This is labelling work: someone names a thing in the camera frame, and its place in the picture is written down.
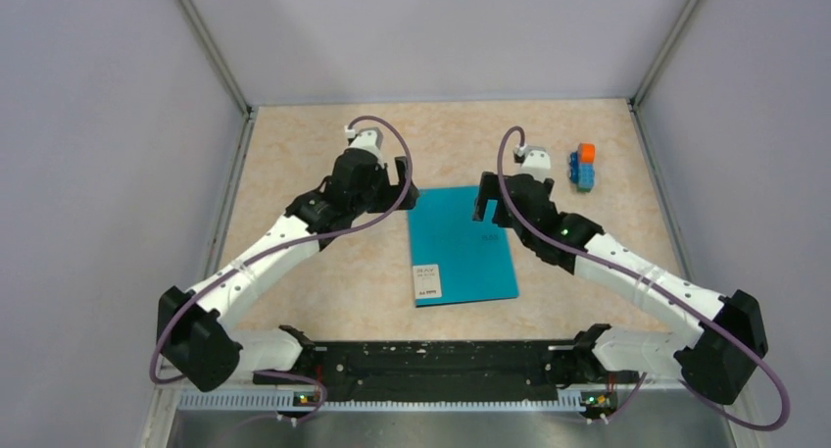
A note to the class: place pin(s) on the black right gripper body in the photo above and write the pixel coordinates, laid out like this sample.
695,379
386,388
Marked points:
524,234

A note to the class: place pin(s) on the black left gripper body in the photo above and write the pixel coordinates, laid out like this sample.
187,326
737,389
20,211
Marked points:
379,197

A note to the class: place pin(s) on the teal folder black inside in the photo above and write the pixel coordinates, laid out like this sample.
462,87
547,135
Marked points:
456,260

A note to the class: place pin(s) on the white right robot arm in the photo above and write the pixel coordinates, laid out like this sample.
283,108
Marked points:
714,342

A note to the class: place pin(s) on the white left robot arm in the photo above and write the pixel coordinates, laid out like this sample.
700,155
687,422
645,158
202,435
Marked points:
194,325

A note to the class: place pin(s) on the colourful toy block stack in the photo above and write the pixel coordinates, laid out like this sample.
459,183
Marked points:
581,164

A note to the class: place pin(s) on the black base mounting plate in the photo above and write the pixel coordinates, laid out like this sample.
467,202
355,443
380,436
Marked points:
482,371

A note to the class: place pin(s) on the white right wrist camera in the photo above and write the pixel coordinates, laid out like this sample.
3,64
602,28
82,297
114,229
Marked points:
532,160

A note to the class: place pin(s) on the aluminium frame rail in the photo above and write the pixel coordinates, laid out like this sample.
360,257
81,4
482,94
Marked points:
254,387

